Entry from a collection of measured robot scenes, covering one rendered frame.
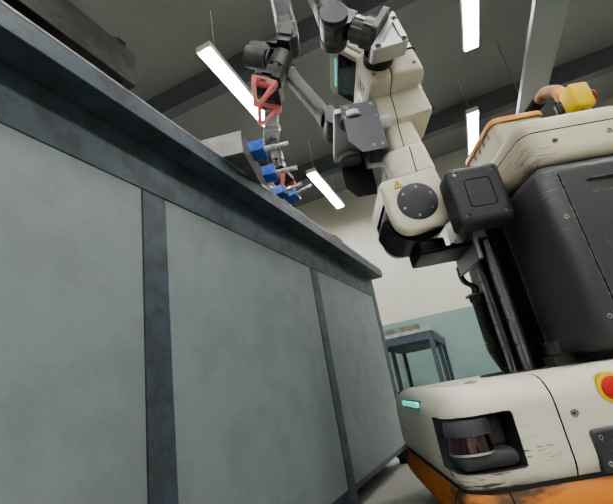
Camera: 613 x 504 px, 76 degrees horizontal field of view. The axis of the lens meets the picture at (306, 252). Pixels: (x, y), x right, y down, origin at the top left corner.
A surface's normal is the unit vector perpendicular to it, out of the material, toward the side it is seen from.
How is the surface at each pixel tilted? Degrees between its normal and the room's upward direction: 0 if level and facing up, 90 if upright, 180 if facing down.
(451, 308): 90
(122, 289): 90
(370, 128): 90
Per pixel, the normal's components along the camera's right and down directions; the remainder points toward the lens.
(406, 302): -0.39, -0.26
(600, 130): -0.07, -0.33
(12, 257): 0.88, -0.29
